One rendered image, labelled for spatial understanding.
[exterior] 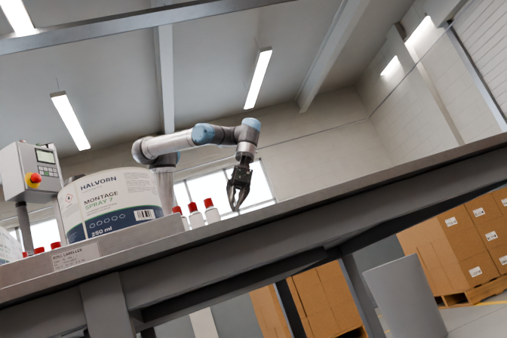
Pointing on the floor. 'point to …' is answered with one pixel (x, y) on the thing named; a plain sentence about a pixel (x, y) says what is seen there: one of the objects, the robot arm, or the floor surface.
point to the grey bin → (406, 299)
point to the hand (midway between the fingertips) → (234, 208)
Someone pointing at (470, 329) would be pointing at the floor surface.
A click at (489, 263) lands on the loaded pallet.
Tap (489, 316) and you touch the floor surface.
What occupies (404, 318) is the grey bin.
